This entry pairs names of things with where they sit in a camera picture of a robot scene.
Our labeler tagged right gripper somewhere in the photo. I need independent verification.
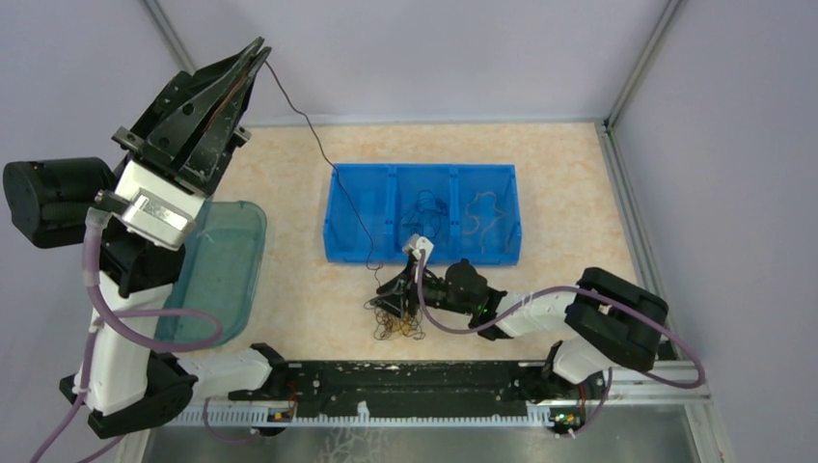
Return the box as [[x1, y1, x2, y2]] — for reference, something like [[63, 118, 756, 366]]
[[371, 257, 475, 318]]

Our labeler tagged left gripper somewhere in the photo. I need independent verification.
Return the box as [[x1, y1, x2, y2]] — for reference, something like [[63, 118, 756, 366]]
[[109, 34, 270, 204]]

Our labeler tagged coloured cable bundle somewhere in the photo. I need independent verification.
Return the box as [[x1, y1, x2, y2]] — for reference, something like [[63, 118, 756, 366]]
[[364, 293, 428, 343]]

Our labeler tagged dark blue cable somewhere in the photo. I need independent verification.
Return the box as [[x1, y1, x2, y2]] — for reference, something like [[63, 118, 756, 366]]
[[395, 186, 451, 252]]

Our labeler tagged dark brown cable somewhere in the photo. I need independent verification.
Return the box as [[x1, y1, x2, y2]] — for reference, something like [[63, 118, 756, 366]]
[[262, 58, 388, 302]]

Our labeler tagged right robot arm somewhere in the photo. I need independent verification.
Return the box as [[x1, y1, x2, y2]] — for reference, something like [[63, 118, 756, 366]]
[[368, 258, 668, 397]]

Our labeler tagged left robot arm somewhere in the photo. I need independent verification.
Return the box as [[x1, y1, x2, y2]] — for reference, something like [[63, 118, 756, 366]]
[[2, 38, 289, 439]]

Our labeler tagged blue three-compartment bin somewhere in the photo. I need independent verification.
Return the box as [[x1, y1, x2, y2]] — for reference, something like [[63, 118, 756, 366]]
[[322, 163, 523, 266]]

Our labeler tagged teal transparent plastic tray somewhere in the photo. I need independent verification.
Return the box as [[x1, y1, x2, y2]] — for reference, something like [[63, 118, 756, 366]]
[[164, 201, 267, 347]]

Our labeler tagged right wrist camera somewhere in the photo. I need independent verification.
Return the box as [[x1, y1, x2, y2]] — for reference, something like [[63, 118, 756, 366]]
[[401, 233, 434, 264]]

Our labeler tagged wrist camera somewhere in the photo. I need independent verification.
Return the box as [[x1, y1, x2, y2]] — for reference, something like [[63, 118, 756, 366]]
[[95, 160, 205, 251], [401, 233, 434, 264]]

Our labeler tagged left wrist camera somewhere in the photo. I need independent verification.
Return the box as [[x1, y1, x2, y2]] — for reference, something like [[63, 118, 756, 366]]
[[95, 160, 205, 251]]

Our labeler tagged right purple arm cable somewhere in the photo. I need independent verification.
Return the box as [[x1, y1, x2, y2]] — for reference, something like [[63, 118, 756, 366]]
[[415, 249, 707, 440]]

